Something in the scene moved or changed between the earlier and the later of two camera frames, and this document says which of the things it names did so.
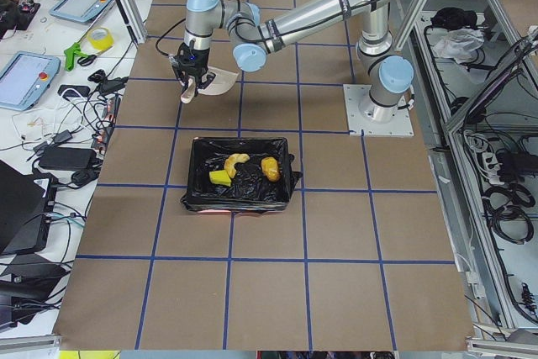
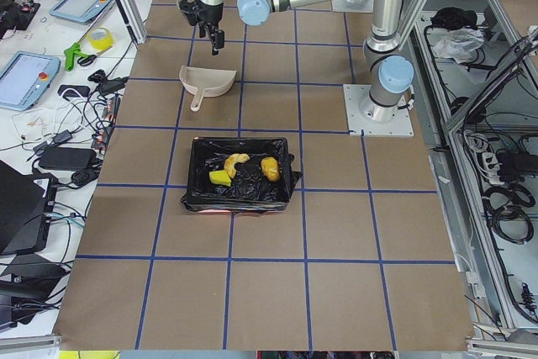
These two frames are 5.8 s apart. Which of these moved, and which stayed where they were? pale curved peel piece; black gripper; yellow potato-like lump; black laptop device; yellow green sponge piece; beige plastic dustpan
Moved: black gripper; beige plastic dustpan
Stayed: black laptop device; yellow green sponge piece; yellow potato-like lump; pale curved peel piece
